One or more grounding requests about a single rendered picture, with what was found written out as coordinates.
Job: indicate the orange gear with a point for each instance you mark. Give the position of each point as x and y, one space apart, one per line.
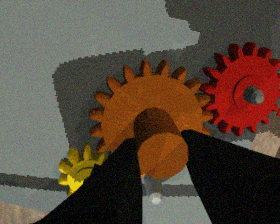
153 107

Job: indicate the red gear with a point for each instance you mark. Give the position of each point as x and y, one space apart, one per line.
244 67

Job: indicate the yellow gear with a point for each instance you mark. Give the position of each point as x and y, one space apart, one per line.
79 166

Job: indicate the grey flat board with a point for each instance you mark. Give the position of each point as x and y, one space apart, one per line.
54 56

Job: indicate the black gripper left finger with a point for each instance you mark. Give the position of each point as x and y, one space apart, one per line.
111 195

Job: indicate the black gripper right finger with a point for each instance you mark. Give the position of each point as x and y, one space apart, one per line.
236 185

